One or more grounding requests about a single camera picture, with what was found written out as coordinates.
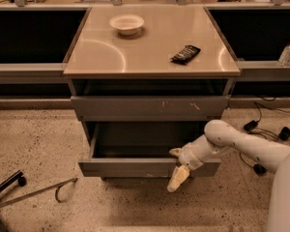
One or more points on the grey drawer cabinet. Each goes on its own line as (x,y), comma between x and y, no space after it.
(106,63)

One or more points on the black snack bar wrapper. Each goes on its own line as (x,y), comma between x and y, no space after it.
(186,55)

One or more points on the black chair base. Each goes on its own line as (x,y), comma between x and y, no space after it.
(283,135)

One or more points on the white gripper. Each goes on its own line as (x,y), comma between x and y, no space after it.
(188,159)

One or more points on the white bowl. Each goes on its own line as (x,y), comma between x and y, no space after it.
(126,24)

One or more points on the grey drawer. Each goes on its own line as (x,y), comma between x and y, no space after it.
(148,108)
(136,149)

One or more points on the metal stand leg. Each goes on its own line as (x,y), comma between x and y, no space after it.
(56,187)

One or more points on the black power adapter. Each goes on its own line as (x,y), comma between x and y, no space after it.
(250,125)

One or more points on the clear plastic bottle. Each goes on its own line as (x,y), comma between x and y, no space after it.
(284,57)

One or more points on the black caster leg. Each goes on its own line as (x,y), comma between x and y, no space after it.
(16,177)

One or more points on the grey top drawer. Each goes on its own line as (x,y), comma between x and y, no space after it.
(148,108)

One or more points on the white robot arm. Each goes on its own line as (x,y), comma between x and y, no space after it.
(219,136)

